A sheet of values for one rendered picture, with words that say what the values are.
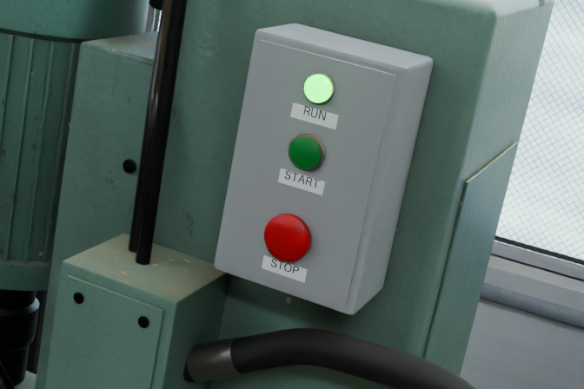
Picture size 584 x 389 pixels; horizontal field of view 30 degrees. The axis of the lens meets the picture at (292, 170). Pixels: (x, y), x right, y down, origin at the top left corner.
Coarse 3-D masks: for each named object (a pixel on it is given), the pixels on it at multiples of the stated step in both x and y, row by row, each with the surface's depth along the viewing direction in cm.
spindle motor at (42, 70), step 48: (0, 0) 83; (48, 0) 83; (96, 0) 85; (144, 0) 90; (0, 48) 85; (48, 48) 85; (0, 96) 86; (48, 96) 86; (0, 144) 86; (48, 144) 88; (0, 192) 88; (48, 192) 89; (0, 240) 89; (48, 240) 90; (0, 288) 90
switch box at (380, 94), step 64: (256, 64) 66; (320, 64) 65; (384, 64) 63; (256, 128) 67; (320, 128) 65; (384, 128) 64; (256, 192) 68; (384, 192) 66; (256, 256) 69; (320, 256) 67; (384, 256) 70
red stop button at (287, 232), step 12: (276, 216) 67; (288, 216) 67; (276, 228) 67; (288, 228) 66; (300, 228) 66; (264, 240) 68; (276, 240) 67; (288, 240) 67; (300, 240) 66; (276, 252) 67; (288, 252) 67; (300, 252) 67
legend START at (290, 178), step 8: (280, 176) 67; (288, 176) 67; (296, 176) 67; (304, 176) 66; (288, 184) 67; (296, 184) 67; (304, 184) 67; (312, 184) 66; (320, 184) 66; (312, 192) 66; (320, 192) 66
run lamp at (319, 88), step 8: (320, 72) 65; (312, 80) 64; (320, 80) 64; (328, 80) 64; (304, 88) 65; (312, 88) 64; (320, 88) 64; (328, 88) 64; (312, 96) 65; (320, 96) 64; (328, 96) 65; (320, 104) 65
